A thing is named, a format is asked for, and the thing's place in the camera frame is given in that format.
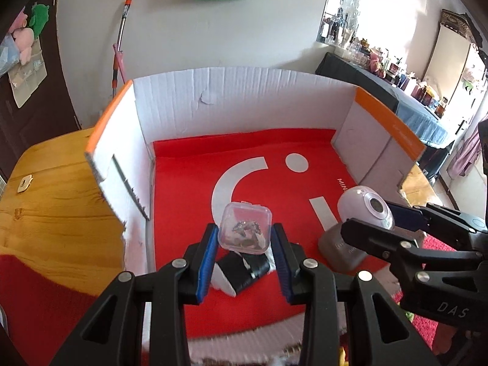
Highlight small clear plastic box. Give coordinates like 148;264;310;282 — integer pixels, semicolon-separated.
217;201;274;254

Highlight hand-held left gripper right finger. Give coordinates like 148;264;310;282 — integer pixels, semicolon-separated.
271;223;441;366

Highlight white panel with leopard cloth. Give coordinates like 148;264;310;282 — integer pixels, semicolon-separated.
421;9;486;123

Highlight beige hanging organiser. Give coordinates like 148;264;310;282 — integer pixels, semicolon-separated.
8;40;48;109

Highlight purple hanging cloth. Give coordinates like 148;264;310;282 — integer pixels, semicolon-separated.
447;119;483;178

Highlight red bag with white print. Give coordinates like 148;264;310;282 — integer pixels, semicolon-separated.
152;127;386;341

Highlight black band with white fluff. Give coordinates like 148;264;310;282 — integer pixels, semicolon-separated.
211;249;277;297

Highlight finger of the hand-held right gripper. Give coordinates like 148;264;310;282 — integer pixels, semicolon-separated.
340;217;482;299
388;201;488;253

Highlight dark brown door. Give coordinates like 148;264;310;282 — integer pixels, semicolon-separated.
0;0;83;185

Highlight pink and white plush toy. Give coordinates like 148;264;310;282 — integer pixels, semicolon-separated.
11;9;30;32

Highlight green plush toy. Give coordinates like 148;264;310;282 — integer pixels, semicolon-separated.
27;3;50;39

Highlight red knitted cloth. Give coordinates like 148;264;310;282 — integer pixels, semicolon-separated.
0;234;458;366

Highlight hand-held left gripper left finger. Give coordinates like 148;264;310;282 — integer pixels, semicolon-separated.
49;223;221;366

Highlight dark covered side table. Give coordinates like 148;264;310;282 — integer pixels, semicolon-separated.
315;51;460;181

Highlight wall mirror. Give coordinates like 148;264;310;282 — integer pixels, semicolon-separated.
316;0;373;51

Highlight silver pole with orange tip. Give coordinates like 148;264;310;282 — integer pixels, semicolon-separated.
113;0;133;96

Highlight lavender compact device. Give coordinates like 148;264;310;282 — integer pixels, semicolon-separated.
337;185;397;233

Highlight row of cosmetic bottles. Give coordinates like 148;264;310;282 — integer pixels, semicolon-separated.
342;34;451;118

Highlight white cardboard box orange flaps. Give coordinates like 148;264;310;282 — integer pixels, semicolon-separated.
84;66;427;364

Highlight clear plastic bag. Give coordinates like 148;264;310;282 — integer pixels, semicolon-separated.
0;34;22;77

